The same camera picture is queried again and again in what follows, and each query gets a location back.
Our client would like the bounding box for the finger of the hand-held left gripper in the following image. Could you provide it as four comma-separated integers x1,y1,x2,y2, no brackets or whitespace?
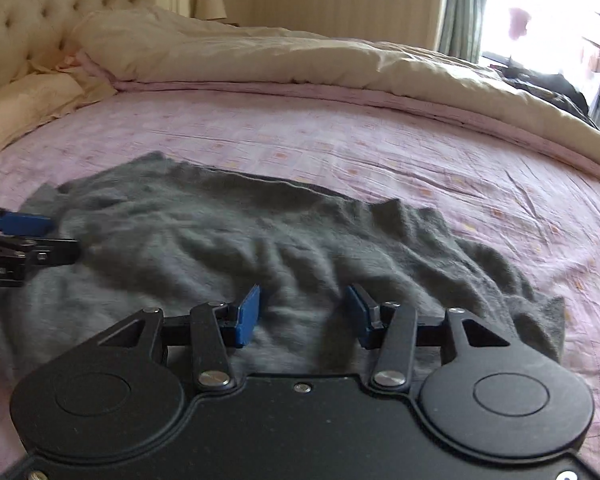
0,232,80,267
0,201,53,237

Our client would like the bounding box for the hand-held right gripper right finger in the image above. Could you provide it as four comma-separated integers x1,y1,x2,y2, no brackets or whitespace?
347,284,512,390

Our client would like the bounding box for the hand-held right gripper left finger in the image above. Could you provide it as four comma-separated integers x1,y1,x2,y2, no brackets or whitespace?
95,284,262,391

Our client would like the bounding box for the grey argyle sweater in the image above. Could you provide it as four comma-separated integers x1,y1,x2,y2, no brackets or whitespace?
0,151,567,378

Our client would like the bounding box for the pile of dark clothes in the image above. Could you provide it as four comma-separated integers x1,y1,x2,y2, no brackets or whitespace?
501,59,600,128

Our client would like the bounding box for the cream pillow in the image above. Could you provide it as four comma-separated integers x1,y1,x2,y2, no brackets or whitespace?
0,72,116,166

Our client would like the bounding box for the pink patterned bed sheet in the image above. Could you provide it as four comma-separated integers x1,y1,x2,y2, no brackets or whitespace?
0,80,600,480

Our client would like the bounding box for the cream tufted headboard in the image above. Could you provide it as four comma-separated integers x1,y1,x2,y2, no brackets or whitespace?
0,0,191,98

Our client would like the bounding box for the cream duvet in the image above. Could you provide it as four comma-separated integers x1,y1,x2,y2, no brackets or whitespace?
72,6,600,183

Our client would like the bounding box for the cream bedside lamp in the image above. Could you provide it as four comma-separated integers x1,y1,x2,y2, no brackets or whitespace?
195,0,227,22

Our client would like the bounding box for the grey green curtain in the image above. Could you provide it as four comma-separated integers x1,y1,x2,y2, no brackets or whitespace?
437,0,489,64

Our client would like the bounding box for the pink shade table lamp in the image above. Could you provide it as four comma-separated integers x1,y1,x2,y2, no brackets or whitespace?
507,7,532,68

